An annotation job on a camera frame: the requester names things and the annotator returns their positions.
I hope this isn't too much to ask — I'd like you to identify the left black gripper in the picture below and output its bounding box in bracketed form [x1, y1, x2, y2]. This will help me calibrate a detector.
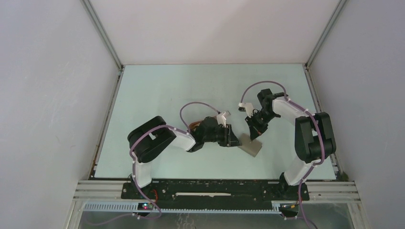
[203, 124, 242, 147]

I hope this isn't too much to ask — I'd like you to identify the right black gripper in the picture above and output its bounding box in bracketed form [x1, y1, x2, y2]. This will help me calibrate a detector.
[245, 110, 277, 141]

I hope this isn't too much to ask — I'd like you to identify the grey card holder wallet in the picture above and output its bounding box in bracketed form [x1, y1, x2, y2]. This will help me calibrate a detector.
[238, 133, 263, 157]

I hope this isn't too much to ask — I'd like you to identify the pink oval tray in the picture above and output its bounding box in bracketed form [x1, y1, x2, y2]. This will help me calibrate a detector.
[189, 120, 203, 131]

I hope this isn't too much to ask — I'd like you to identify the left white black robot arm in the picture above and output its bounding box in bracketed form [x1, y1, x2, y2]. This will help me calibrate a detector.
[127, 114, 242, 199]

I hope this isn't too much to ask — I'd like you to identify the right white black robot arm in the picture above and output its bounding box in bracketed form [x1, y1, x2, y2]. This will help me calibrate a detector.
[238, 89, 336, 199]

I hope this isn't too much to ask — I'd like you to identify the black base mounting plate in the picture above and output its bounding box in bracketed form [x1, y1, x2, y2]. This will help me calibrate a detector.
[121, 179, 309, 210]

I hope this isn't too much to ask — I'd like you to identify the right controller board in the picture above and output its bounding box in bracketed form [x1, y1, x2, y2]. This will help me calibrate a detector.
[279, 204, 299, 212]

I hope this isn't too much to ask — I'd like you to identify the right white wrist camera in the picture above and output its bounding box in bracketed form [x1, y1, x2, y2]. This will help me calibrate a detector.
[238, 102, 254, 117]

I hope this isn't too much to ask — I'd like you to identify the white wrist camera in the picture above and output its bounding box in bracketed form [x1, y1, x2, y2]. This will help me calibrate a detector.
[238, 102, 254, 117]
[215, 111, 231, 126]

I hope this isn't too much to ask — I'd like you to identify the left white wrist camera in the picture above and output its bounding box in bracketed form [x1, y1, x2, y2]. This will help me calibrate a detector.
[215, 111, 231, 126]

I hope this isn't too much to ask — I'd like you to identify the white cable duct strip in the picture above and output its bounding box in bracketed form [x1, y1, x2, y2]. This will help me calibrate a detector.
[83, 201, 281, 214]

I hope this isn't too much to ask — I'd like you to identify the aluminium frame rail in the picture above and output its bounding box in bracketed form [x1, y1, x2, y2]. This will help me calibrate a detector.
[73, 180, 361, 204]

